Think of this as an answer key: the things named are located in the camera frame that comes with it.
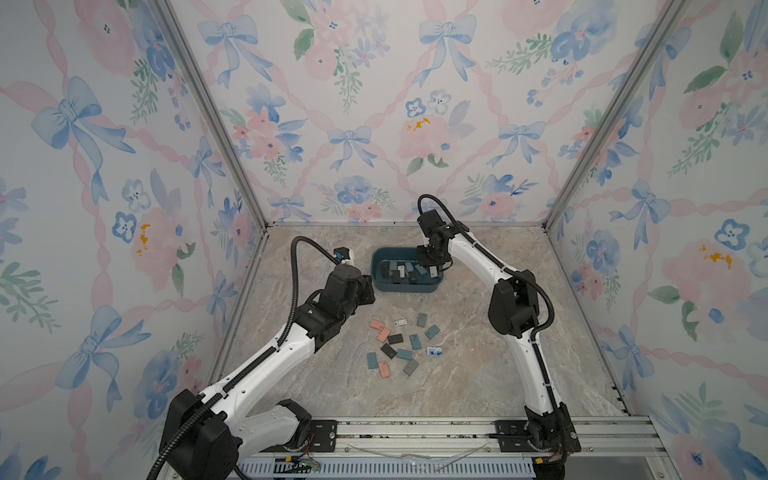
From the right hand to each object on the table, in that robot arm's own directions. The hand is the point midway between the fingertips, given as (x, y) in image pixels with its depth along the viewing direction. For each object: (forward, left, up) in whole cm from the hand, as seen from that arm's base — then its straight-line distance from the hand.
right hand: (429, 259), depth 102 cm
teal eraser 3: (-23, 0, -7) cm, 24 cm away
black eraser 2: (-4, +11, -5) cm, 13 cm away
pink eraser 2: (-25, +15, -6) cm, 30 cm away
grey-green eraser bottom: (-34, +7, -7) cm, 36 cm away
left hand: (-18, +18, +15) cm, 30 cm away
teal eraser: (0, +7, -4) cm, 8 cm away
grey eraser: (+1, +12, -5) cm, 13 cm away
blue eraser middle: (-27, +5, -7) cm, 28 cm away
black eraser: (-1, +15, -4) cm, 16 cm away
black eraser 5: (-30, +13, -6) cm, 33 cm away
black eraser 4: (-26, +11, -6) cm, 29 cm away
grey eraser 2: (-20, +3, -7) cm, 21 cm away
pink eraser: (-22, +17, -6) cm, 28 cm away
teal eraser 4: (-33, +18, -6) cm, 38 cm away
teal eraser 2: (-1, +2, -5) cm, 5 cm away
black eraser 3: (-5, +5, -5) cm, 9 cm away
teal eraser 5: (-31, +9, -7) cm, 33 cm away
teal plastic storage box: (+7, +9, -6) cm, 13 cm away
